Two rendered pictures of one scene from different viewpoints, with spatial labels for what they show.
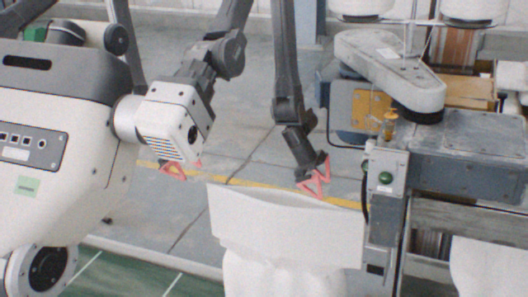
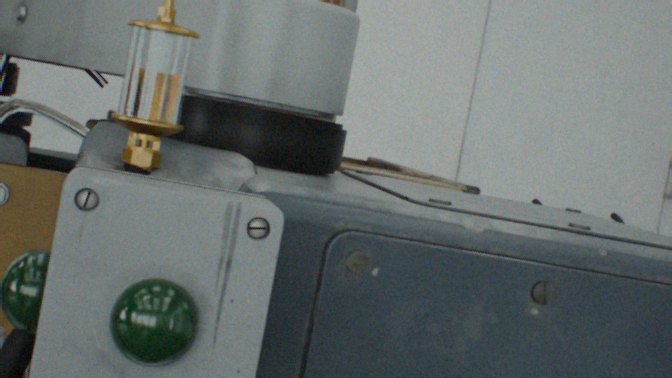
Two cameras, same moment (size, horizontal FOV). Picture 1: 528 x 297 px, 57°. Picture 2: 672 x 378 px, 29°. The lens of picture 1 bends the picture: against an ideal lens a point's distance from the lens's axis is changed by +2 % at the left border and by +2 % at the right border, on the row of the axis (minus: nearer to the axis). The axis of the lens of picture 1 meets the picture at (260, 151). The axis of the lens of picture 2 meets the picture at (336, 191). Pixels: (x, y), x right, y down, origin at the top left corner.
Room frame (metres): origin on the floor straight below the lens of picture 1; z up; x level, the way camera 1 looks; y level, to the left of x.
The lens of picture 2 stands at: (0.44, -0.06, 1.36)
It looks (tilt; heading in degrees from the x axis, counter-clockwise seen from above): 3 degrees down; 326
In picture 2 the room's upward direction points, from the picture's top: 11 degrees clockwise
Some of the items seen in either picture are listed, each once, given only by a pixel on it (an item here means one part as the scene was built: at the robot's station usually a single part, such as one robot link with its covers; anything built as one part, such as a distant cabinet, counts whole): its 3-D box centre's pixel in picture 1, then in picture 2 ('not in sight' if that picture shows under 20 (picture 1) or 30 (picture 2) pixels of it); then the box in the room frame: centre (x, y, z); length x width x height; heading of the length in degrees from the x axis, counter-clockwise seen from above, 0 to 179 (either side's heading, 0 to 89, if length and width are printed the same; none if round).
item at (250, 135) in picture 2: (422, 111); (255, 133); (1.00, -0.38, 1.35); 0.09 x 0.09 x 0.03
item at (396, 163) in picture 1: (387, 172); (153, 309); (0.85, -0.26, 1.29); 0.08 x 0.05 x 0.09; 66
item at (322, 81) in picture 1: (328, 92); not in sight; (1.38, -0.22, 1.25); 0.10 x 0.08 x 0.12; 1
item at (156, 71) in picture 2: (389, 123); (155, 75); (0.91, -0.28, 1.37); 0.03 x 0.02 x 0.03; 66
